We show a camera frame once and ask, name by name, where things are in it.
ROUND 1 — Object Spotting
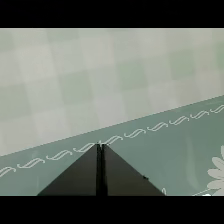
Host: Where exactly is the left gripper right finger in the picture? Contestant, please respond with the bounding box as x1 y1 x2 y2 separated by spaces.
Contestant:
101 143 166 197

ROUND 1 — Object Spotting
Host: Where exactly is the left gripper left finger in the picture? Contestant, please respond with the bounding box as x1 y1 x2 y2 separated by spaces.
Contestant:
36 143 101 197

